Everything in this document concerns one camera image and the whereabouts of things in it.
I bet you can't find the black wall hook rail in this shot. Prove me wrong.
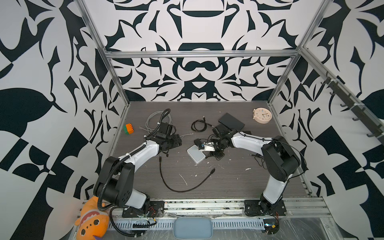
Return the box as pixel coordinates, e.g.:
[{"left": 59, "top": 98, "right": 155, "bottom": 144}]
[{"left": 322, "top": 71, "right": 384, "bottom": 145}]

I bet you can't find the orange plush fish toy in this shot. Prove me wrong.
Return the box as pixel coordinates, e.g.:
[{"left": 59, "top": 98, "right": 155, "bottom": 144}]
[{"left": 75, "top": 196, "right": 110, "bottom": 240}]

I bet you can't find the black power adapter with cable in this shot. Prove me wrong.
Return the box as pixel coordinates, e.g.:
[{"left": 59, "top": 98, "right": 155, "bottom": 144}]
[{"left": 193, "top": 134, "right": 226, "bottom": 160}]

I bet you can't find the grey blue cushion pad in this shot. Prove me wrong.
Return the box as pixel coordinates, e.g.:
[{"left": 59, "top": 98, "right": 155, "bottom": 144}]
[{"left": 173, "top": 217, "right": 213, "bottom": 240}]

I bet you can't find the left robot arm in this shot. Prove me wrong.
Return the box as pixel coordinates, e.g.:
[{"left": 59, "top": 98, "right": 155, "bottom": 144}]
[{"left": 94, "top": 123, "right": 182, "bottom": 211}]

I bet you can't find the small black coiled cable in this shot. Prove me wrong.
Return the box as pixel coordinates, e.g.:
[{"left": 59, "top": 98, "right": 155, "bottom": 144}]
[{"left": 191, "top": 116, "right": 215, "bottom": 133}]

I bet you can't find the black flat switch box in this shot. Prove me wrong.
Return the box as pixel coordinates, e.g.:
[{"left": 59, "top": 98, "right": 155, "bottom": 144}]
[{"left": 218, "top": 113, "right": 245, "bottom": 132}]

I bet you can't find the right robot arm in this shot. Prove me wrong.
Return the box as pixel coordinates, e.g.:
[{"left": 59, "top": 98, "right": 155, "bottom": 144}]
[{"left": 213, "top": 124, "right": 300, "bottom": 206}]

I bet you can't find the long black cable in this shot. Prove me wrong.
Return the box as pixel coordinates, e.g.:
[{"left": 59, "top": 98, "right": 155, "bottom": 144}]
[{"left": 158, "top": 155, "right": 216, "bottom": 193}]

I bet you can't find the white network switch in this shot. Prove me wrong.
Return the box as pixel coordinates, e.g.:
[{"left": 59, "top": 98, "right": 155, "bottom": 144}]
[{"left": 187, "top": 145, "right": 206, "bottom": 164}]

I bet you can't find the orange green toy block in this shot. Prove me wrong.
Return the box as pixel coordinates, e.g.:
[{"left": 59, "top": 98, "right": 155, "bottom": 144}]
[{"left": 123, "top": 124, "right": 134, "bottom": 135}]

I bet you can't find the grey coiled ethernet cable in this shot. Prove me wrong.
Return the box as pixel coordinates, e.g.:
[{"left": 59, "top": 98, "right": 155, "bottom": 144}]
[{"left": 139, "top": 110, "right": 194, "bottom": 139}]

